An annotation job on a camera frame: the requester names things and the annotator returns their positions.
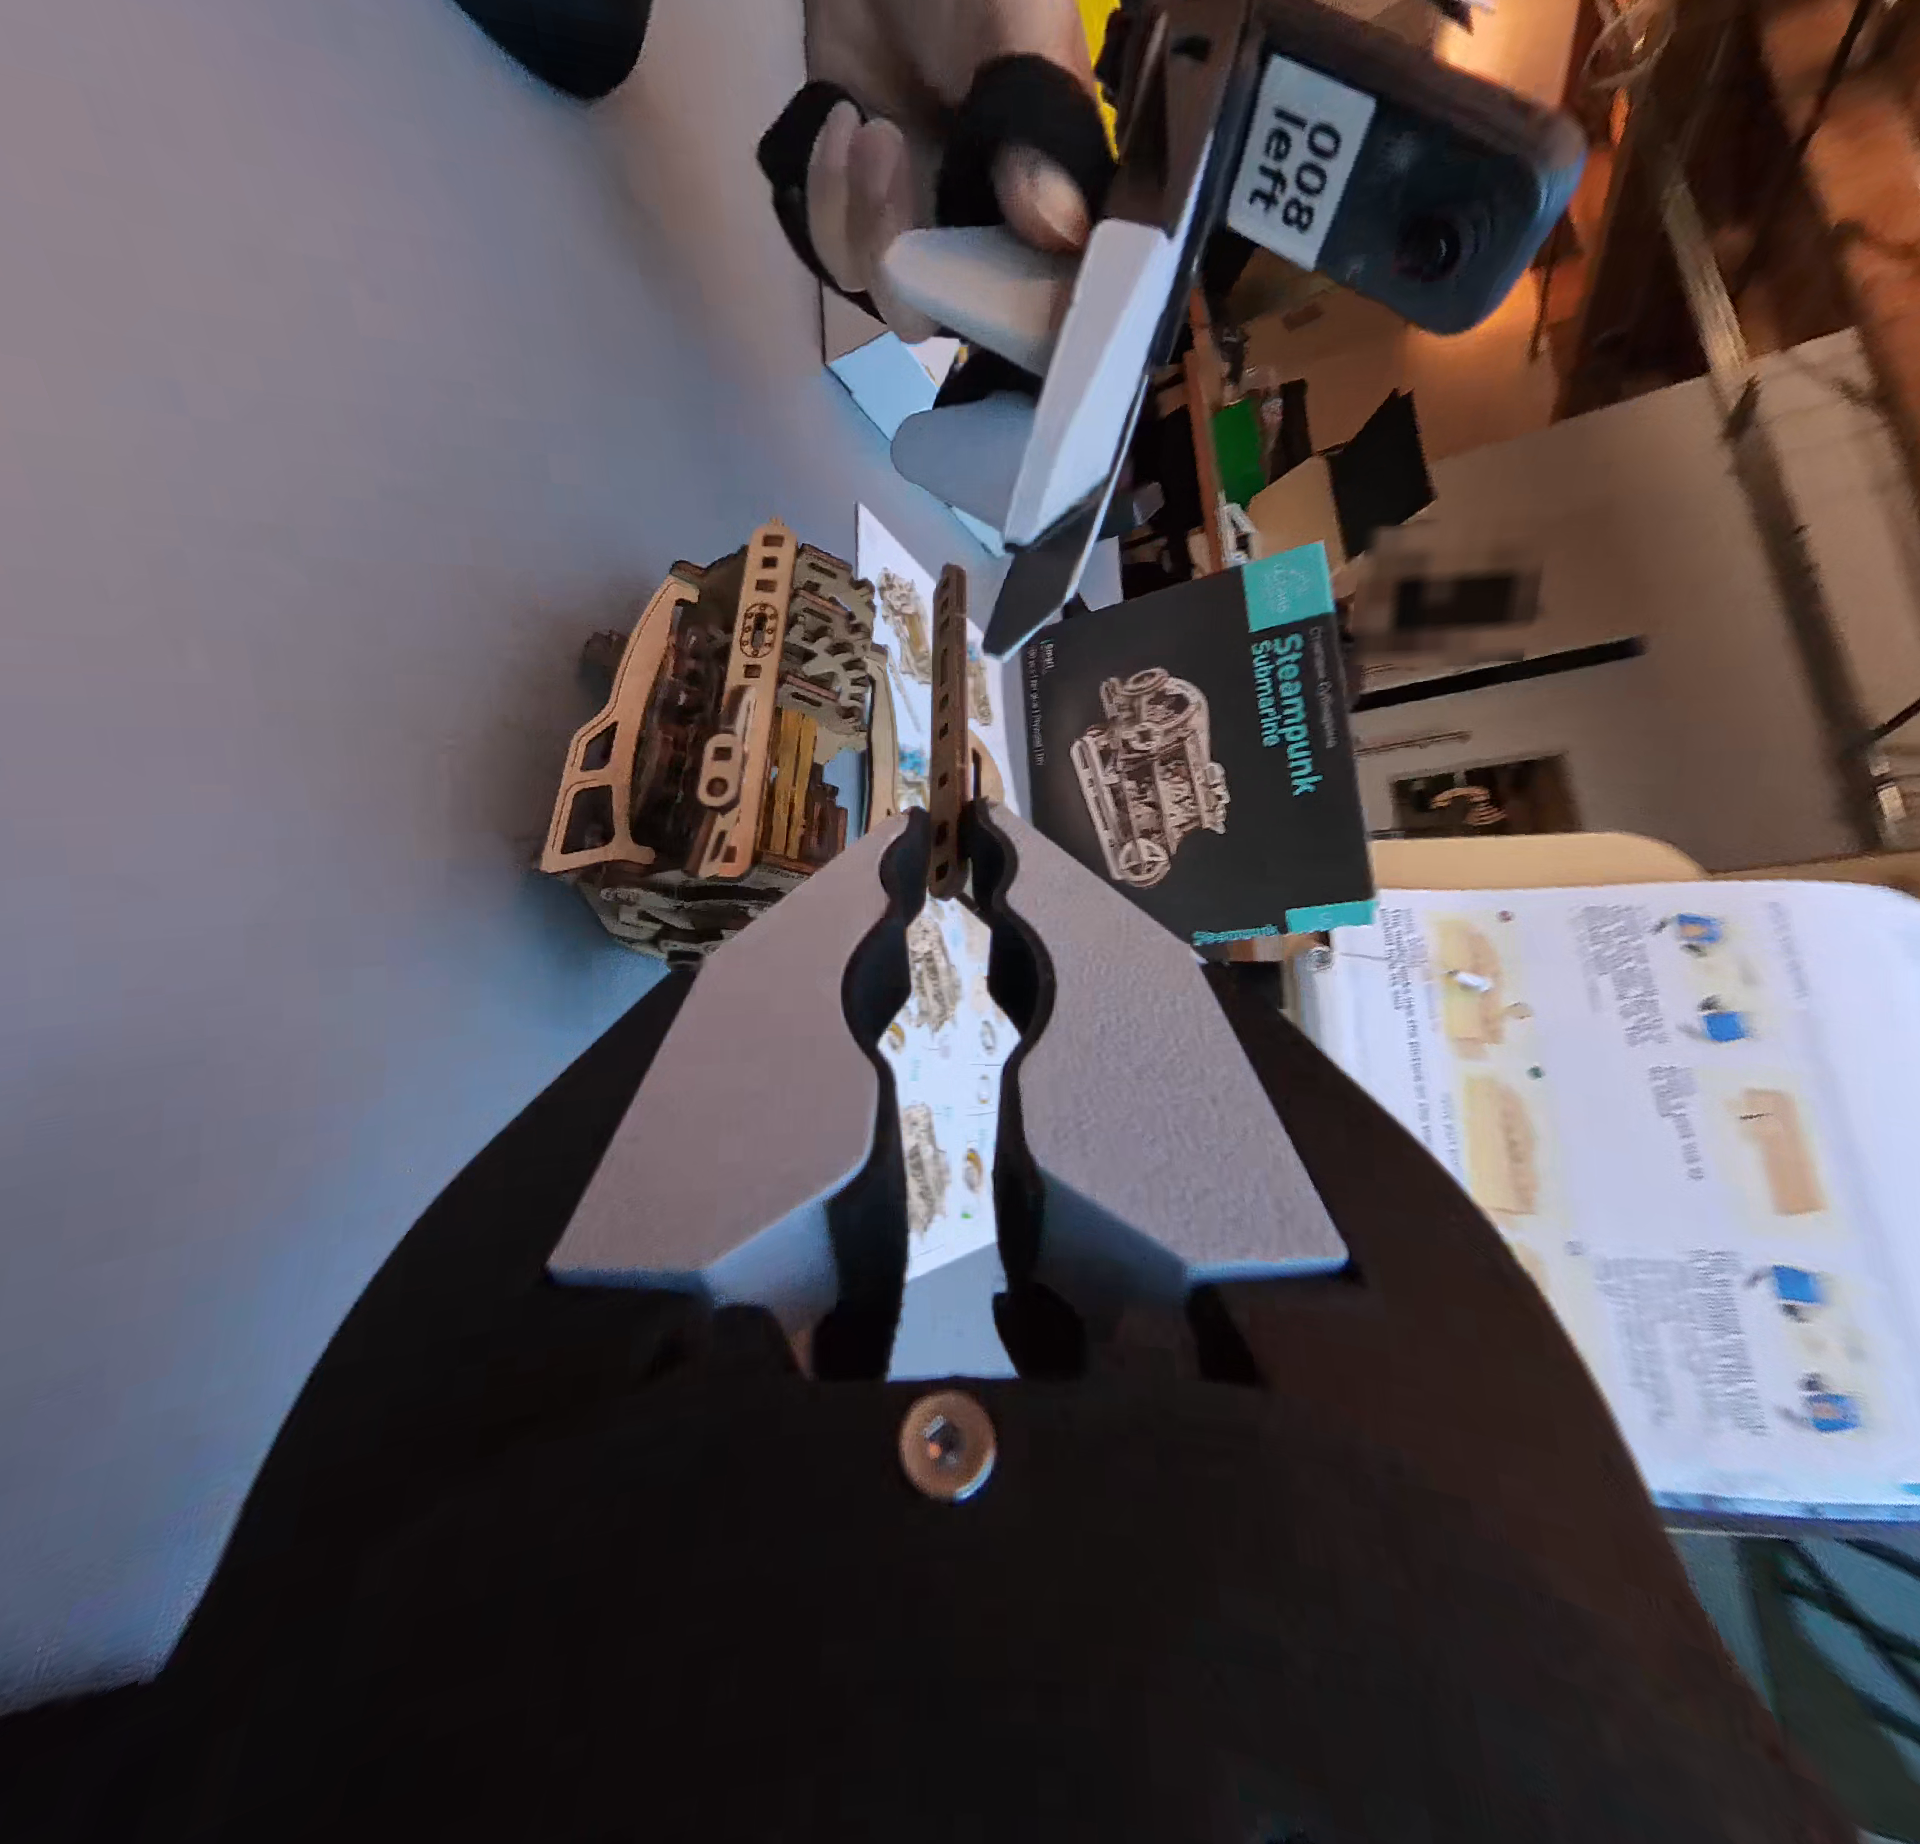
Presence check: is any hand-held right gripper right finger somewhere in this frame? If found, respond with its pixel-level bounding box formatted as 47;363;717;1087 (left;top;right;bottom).
976;801;1352;1356

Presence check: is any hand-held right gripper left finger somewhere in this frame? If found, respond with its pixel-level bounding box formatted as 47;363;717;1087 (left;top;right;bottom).
542;812;928;1378

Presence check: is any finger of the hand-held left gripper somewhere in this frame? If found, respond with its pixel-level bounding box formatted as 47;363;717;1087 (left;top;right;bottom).
978;490;1124;667
1000;136;1223;546

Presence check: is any wooden submarine model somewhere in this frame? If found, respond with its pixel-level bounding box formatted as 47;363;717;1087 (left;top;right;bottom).
542;517;907;968

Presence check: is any black model kit box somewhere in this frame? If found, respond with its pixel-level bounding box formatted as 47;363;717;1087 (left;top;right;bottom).
1021;544;1377;963

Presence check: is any person's left hand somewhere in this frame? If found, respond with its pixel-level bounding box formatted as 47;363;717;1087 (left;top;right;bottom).
787;0;1105;346

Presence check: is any illustrated instruction booklet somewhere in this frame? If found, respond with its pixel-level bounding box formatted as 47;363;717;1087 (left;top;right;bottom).
854;501;1021;1282

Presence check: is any white cardboard tray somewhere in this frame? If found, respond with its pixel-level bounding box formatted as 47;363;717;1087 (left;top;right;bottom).
828;328;1040;560

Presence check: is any laminated instruction board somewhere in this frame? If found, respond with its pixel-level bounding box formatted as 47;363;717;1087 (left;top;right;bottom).
1300;874;1920;1529

